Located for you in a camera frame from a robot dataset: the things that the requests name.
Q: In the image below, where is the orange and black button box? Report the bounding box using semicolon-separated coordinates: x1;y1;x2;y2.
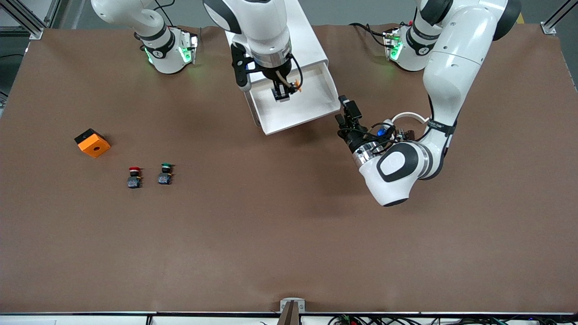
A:
74;128;111;158

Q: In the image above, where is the white curved plastic piece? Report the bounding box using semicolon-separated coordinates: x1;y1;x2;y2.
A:
391;112;430;131

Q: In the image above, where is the black base cable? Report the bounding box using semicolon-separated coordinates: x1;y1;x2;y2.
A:
350;22;392;48

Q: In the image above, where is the black cable bundle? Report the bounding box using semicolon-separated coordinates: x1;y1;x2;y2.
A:
327;314;578;325

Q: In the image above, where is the grey brown metal bar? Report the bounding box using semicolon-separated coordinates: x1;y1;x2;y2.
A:
276;302;300;325

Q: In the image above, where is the white table edge rail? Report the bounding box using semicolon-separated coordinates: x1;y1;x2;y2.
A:
0;311;578;325

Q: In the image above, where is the aluminium frame post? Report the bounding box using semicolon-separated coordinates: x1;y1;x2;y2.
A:
0;0;61;40
541;0;578;36

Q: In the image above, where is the brown table cover sheet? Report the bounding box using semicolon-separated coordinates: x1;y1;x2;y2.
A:
0;23;578;314

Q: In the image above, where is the grey metal bracket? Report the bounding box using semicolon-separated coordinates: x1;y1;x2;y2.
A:
280;298;306;313

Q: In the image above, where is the green push button switch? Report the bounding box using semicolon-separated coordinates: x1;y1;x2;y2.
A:
158;163;175;186

